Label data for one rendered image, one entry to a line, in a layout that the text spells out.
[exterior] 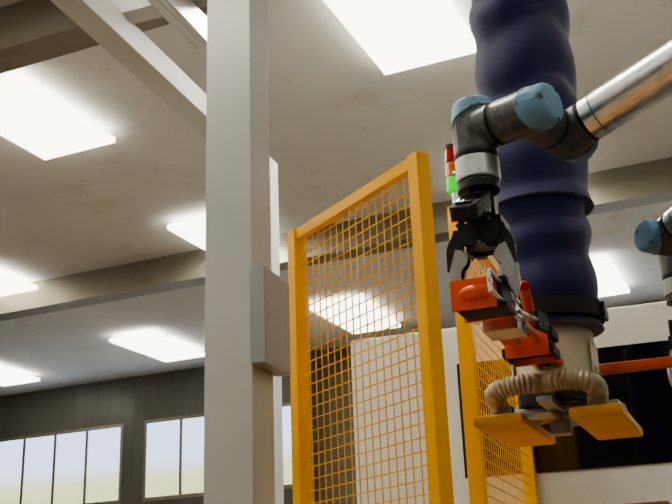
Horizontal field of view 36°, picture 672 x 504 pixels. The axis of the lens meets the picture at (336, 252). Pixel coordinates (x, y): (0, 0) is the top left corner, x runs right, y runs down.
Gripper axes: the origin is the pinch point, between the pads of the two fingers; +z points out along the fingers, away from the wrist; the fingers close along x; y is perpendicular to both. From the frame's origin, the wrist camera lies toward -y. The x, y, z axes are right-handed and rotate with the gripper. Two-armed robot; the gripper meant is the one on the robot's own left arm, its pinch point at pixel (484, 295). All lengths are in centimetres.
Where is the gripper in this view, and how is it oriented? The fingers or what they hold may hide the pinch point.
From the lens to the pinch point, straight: 165.7
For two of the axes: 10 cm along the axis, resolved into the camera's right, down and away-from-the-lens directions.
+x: -9.2, 1.6, 3.7
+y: 4.0, 2.9, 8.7
